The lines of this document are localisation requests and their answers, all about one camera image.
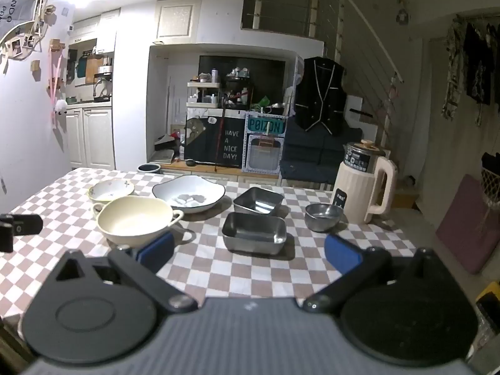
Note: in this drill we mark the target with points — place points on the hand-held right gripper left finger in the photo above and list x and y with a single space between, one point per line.
156 249

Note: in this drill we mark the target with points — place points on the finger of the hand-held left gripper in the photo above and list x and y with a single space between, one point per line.
23 224

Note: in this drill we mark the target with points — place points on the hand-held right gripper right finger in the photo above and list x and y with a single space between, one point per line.
342 254

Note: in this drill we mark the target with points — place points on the round steel bowl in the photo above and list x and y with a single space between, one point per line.
323 216

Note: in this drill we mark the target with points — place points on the white plate dark rim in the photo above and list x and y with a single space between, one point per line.
187 191

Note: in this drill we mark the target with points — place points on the small floral bowl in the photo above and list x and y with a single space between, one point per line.
111 191

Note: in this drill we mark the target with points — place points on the large rectangular steel container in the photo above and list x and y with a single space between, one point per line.
254 228

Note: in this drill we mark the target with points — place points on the small square steel container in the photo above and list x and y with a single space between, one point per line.
258 201

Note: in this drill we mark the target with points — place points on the cream electric kettle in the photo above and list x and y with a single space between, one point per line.
355 191

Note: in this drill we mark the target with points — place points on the checkered tablecloth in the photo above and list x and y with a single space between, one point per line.
218 273

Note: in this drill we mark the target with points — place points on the dark round floor bowl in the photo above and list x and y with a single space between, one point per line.
149 168

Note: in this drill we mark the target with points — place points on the white kitchen cabinet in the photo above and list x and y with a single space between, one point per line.
93 136

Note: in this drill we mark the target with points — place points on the black cloth bear print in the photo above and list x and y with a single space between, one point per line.
195 140

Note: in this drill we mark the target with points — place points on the white plush toy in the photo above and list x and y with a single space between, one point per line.
61 107

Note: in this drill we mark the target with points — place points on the white perforated crate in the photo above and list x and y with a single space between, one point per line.
263 156

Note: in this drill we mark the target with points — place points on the black chalkboard sign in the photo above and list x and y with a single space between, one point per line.
231 144

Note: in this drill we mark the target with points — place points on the pink cushion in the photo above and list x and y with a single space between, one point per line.
468 226

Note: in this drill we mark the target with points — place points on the red and black stick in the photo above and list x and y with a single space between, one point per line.
220 132

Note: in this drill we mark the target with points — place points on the pink ribbon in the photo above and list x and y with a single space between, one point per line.
54 82

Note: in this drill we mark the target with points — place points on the teal sign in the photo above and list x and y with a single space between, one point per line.
265 126

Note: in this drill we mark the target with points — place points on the yellow box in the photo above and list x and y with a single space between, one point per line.
488 293

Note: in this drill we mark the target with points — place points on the black vest white trim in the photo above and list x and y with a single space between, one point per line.
318 97

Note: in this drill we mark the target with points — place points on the white shelf rack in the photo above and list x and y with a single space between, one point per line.
203 93

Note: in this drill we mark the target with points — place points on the white net basket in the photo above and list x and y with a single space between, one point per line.
492 187

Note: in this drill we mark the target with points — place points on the patterned hanging garment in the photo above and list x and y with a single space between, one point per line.
453 78

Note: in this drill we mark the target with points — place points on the stair railing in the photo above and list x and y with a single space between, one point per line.
375 32

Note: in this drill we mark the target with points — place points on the white upper cabinet door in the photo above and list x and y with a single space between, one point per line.
177 19

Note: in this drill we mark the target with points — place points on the black hanging garment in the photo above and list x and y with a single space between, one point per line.
478 66

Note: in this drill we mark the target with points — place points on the wooden wall decoration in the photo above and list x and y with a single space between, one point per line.
23 7

